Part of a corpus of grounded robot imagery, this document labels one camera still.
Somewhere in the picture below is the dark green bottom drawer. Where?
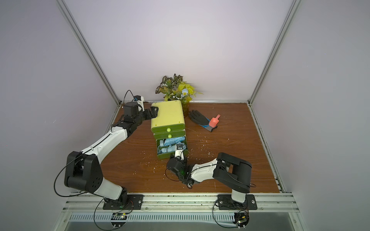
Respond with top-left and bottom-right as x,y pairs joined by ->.
156,136 -> 189,159

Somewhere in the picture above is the dark green drawer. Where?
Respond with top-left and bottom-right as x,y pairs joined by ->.
156,136 -> 189,159
151,123 -> 186,134
153,130 -> 186,140

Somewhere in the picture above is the yellow-green drawer cabinet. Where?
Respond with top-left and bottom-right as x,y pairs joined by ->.
151,100 -> 185,127

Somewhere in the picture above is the dark green top drawer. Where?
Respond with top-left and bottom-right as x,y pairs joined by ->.
151,123 -> 186,134

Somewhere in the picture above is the light blue umbrella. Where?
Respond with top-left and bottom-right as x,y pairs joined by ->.
160,136 -> 186,147
158,145 -> 176,155

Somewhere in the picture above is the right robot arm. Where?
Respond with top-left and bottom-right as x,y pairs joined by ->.
167,153 -> 252,203

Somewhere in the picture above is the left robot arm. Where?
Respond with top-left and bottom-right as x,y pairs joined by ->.
64,100 -> 159,204

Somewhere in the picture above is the artificial plant in vase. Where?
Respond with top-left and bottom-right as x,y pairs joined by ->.
155,74 -> 200,117

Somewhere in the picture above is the black work glove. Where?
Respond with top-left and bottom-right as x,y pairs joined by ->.
188,110 -> 218,132

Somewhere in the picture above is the red plastic scoop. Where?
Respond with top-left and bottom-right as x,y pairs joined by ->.
209,115 -> 221,128

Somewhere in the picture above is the right circuit board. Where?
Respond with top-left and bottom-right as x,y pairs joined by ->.
234,210 -> 250,229

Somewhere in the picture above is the circuit board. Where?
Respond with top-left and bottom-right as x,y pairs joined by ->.
110,212 -> 128,229
234,210 -> 250,229

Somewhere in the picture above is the left circuit board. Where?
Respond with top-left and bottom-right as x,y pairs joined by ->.
110,212 -> 128,229

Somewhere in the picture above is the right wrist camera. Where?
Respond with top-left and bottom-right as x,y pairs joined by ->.
174,143 -> 186,161

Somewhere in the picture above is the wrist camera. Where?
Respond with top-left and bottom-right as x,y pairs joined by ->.
174,143 -> 186,161
134,95 -> 145,111

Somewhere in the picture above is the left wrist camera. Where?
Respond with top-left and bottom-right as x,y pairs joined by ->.
134,95 -> 145,111

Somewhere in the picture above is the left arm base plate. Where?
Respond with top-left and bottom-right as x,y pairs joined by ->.
103,194 -> 144,210

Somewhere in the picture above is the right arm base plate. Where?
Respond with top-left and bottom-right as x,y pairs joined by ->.
217,194 -> 258,210

